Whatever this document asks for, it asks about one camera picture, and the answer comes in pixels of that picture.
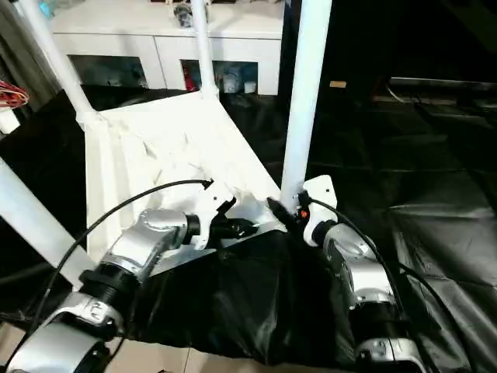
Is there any red wire hanger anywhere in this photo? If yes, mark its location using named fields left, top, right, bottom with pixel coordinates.
left=0, top=79, right=30, bottom=111

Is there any black plastic mat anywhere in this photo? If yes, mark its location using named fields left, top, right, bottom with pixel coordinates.
left=0, top=82, right=497, bottom=368

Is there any grey crumpled bundle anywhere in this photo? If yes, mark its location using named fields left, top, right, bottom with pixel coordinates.
left=172, top=2, right=196, bottom=29

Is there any white cabinet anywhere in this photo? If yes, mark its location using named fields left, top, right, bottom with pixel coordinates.
left=48, top=0, right=285, bottom=97

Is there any white plastic table leg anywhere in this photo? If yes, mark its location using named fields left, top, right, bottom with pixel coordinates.
left=17, top=0, right=103, bottom=130
left=280, top=0, right=335, bottom=212
left=0, top=155, right=90, bottom=290
left=190, top=0, right=220, bottom=97

